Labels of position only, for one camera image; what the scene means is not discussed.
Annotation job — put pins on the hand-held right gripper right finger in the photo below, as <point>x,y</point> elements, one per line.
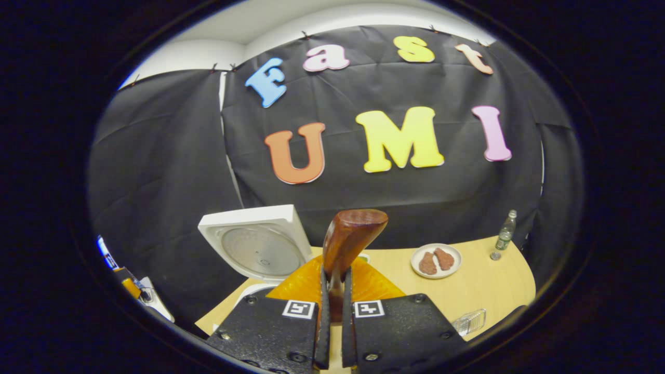
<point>400,332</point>

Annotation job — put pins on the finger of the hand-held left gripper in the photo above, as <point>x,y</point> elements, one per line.
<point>131,284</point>

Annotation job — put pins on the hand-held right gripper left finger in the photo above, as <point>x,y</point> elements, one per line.
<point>270,332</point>

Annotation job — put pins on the white rice cooker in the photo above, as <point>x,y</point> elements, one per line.
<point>260,244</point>

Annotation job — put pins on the brown wooden spoon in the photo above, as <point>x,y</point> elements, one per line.
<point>353,234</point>

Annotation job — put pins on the white device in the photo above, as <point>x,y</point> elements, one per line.
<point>161,306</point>

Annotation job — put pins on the blue white printed board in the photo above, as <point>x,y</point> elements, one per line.
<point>108,254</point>

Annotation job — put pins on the white round plate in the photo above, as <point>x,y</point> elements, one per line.
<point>435,277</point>

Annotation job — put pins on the brown meat piece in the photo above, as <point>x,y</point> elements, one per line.
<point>444,258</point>
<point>427,264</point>

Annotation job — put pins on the black backdrop cloth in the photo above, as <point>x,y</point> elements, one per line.
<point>171,171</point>

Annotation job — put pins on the clear water bottle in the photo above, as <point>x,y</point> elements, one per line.
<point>505,234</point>

